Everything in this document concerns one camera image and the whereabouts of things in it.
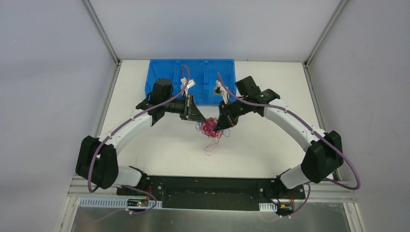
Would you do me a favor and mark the red blue wire bundle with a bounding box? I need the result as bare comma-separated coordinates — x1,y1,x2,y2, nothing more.
195,117,232,157

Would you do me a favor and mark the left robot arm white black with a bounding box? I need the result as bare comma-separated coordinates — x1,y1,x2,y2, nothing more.
75,78,205,196

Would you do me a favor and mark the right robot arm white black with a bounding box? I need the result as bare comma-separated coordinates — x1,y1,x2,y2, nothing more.
214,76,344,198

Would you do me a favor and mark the blue three-compartment plastic bin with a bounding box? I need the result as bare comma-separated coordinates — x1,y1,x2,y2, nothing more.
145,58,237,107

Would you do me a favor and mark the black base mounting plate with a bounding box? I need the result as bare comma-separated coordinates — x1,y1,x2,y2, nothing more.
136,175,306,211

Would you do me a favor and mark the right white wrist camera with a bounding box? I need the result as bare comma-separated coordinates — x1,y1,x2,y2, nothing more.
213,80,229,104

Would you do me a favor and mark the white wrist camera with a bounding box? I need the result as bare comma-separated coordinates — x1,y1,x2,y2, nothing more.
213,80,229,104
180,77,196,96

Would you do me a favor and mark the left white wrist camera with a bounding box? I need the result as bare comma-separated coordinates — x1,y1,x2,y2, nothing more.
180,77,196,96

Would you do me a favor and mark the right white slotted cable duct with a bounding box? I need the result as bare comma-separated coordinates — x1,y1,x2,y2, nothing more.
259,203,278,212

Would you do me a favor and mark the white slotted cable duct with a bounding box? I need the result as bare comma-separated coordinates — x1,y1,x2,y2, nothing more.
259,203,278,212
79,197,162,209

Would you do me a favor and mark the left white slotted cable duct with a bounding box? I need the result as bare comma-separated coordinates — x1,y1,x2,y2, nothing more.
79,197,162,209

